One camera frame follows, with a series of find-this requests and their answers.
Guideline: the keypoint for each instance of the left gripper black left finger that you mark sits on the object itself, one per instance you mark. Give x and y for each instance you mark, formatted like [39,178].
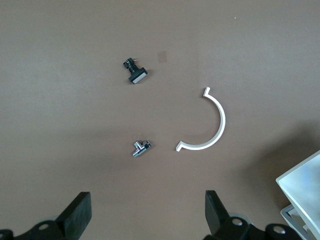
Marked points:
[75,215]

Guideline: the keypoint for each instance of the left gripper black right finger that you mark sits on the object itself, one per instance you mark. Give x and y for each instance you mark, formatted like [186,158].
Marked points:
[215,215]

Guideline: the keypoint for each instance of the chrome tee fitting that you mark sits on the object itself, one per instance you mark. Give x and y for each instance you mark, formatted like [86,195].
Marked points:
[141,147]

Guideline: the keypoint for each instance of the translucent tape patch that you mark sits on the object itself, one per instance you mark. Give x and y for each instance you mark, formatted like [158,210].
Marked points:
[162,56]

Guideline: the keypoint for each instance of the white semicircular bracket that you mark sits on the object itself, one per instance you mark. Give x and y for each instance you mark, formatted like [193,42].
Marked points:
[223,117]

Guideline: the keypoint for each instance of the black rectangular push switch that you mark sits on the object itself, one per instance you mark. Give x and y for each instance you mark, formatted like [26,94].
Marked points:
[136,75]

